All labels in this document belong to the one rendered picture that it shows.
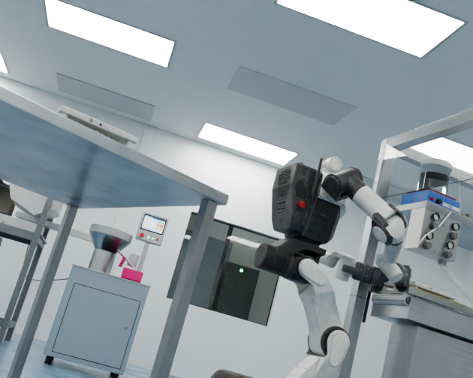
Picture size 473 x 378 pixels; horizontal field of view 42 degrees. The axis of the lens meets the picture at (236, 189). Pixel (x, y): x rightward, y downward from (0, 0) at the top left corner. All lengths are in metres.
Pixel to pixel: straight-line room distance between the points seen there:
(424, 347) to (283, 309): 5.09
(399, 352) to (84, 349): 2.64
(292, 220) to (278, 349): 5.41
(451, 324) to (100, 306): 2.79
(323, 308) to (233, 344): 5.12
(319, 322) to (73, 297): 2.58
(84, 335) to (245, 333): 3.34
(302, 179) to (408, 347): 0.93
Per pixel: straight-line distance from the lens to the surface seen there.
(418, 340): 3.01
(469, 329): 3.15
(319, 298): 2.74
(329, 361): 2.76
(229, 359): 7.85
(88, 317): 4.92
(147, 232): 5.37
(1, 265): 7.75
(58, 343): 4.93
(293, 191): 2.68
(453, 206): 3.14
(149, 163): 1.79
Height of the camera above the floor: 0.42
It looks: 15 degrees up
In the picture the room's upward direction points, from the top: 15 degrees clockwise
